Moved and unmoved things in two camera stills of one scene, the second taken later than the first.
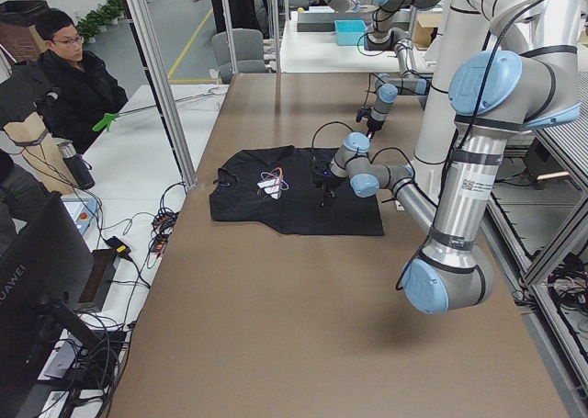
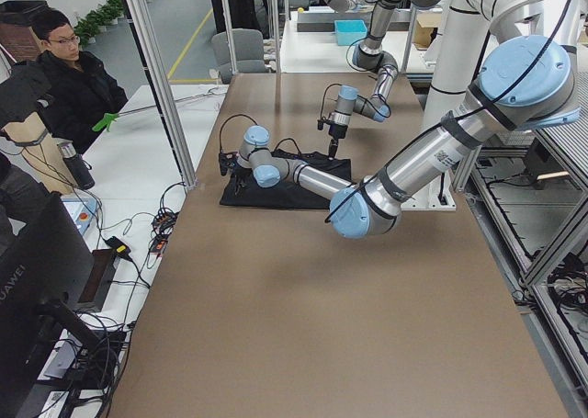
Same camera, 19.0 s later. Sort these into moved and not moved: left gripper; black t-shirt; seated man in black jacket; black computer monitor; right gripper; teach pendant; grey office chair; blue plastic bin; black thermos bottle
Moved: black t-shirt; right gripper; left gripper
Not moved: blue plastic bin; black thermos bottle; seated man in black jacket; black computer monitor; grey office chair; teach pendant
